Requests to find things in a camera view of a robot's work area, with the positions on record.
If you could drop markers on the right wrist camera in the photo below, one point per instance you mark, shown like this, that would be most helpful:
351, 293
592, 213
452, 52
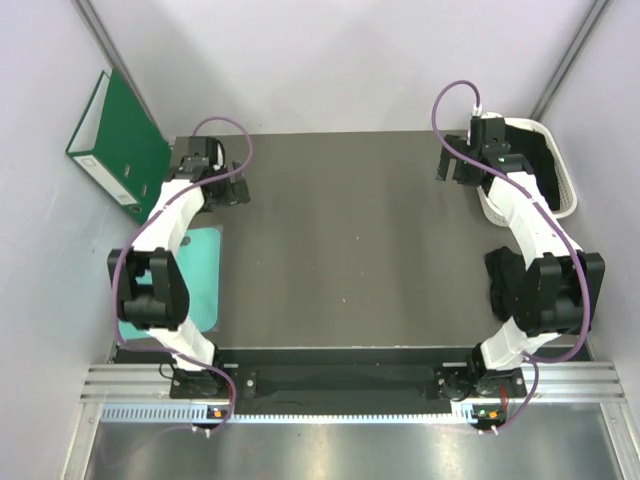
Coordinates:
487, 136

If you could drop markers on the black t-shirt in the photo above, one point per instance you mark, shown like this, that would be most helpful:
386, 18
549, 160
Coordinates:
505, 270
532, 145

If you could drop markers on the aluminium frame rail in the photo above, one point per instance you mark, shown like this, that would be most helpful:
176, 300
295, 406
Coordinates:
570, 382

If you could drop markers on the white plastic basket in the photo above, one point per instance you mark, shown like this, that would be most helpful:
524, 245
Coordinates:
567, 201

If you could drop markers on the folded black t-shirt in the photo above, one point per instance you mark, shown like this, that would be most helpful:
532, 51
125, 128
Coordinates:
505, 270

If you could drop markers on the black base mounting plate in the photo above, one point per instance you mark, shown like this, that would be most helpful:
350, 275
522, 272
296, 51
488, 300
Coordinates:
300, 383

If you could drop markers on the teal cutting board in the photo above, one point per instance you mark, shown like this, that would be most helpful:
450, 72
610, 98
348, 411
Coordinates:
202, 280

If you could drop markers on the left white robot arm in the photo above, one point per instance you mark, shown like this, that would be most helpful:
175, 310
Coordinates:
181, 199

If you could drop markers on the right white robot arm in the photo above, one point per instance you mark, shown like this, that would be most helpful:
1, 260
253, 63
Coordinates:
557, 290

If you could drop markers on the green ring binder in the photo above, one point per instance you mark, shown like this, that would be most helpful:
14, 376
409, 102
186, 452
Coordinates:
120, 148

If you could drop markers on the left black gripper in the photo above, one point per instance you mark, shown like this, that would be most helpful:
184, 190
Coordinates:
234, 192

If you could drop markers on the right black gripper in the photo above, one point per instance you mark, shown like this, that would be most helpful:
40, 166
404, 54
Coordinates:
446, 156

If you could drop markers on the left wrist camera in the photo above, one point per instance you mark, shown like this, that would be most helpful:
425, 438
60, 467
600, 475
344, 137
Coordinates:
206, 147

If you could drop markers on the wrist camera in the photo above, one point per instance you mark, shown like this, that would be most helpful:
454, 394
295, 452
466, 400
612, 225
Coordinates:
487, 136
206, 147

